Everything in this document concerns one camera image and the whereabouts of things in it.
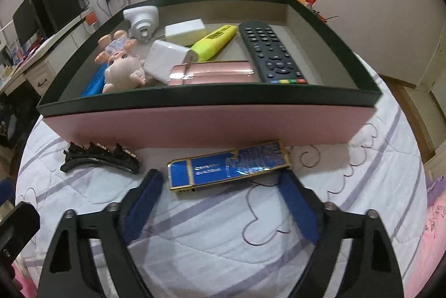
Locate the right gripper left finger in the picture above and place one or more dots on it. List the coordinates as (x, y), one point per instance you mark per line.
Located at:
(69, 269)

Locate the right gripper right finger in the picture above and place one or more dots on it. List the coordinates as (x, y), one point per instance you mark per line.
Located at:
(371, 268)

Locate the black hair clip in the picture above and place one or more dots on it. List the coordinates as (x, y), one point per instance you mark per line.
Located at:
(96, 154)

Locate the blue gold foil box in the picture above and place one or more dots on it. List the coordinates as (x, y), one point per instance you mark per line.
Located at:
(192, 173)

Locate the blue rectangular case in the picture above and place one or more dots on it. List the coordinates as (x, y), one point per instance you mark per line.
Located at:
(96, 85)

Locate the pink pig doll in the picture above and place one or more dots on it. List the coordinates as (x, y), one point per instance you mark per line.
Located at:
(124, 70)

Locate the white USB charger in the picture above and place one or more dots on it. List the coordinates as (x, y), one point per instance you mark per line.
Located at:
(164, 56)

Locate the black TV remote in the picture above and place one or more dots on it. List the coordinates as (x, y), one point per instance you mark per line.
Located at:
(271, 58)

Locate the white plug night light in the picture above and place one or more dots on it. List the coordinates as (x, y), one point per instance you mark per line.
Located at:
(143, 20)

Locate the white square power adapter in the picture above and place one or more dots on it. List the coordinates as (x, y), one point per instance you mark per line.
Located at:
(185, 33)

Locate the yellow highlighter marker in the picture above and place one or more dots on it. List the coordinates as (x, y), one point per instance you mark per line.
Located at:
(211, 44)

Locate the pink bedding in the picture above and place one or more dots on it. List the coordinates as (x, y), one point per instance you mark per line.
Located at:
(432, 243)

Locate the white desk with drawers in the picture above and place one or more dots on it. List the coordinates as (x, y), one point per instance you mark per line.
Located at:
(40, 69)

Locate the black computer monitor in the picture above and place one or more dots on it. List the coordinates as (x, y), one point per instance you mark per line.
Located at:
(26, 22)

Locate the orange capped bottle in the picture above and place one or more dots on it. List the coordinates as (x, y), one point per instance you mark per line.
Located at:
(92, 22)

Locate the black computer tower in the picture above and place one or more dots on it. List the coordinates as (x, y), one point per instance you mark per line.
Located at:
(53, 15)

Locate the pink black-rimmed storage box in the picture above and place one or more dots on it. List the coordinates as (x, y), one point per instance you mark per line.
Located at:
(339, 98)

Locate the red toy crate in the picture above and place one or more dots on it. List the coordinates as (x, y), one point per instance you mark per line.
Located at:
(310, 5)

